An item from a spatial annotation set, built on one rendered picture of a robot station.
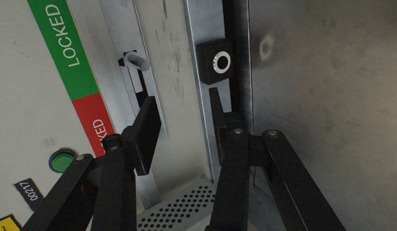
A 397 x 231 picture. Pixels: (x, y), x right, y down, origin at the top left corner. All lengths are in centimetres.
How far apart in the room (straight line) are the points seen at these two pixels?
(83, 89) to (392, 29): 33
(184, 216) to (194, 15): 29
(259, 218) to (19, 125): 39
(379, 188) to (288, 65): 17
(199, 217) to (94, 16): 29
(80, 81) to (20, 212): 19
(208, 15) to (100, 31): 16
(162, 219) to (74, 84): 22
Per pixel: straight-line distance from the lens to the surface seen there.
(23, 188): 37
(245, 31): 37
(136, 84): 34
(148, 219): 37
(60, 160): 35
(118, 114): 29
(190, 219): 35
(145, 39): 33
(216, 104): 16
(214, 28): 36
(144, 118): 16
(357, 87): 28
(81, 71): 32
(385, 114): 28
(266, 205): 48
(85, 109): 33
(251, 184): 51
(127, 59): 32
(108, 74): 28
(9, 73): 32
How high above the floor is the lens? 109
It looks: 24 degrees down
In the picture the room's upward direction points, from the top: 112 degrees counter-clockwise
